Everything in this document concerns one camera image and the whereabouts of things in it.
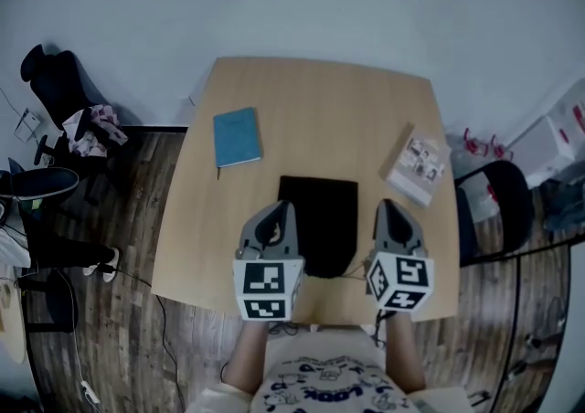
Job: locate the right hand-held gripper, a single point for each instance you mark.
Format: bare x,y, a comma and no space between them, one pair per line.
402,281

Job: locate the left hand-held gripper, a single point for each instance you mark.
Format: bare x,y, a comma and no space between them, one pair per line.
267,281

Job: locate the person's left forearm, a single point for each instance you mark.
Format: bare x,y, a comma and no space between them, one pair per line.
247,356

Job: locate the person's right forearm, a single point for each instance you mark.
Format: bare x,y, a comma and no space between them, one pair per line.
404,356

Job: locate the cream printed shirt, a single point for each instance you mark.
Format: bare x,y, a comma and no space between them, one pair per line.
324,374

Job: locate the black stand pole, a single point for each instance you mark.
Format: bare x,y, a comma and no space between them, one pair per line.
515,310

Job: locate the book with picture cover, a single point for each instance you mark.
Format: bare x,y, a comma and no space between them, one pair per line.
418,164

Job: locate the black folding chair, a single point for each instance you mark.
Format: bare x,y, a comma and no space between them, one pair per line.
514,210

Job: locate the blue notebook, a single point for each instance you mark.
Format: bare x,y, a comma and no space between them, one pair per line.
237,137

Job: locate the grey clothing pile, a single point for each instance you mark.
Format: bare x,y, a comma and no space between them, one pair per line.
566,205

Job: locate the white cardboard boxes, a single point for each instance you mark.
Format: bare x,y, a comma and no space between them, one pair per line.
555,137

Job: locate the black stool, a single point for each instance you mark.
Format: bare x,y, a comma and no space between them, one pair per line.
50,306

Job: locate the white patterned cloth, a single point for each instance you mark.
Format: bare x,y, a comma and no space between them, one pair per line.
93,132

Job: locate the white paper tag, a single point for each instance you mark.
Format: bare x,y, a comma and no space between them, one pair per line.
27,124

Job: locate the black office chair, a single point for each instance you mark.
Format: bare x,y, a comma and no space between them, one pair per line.
59,82

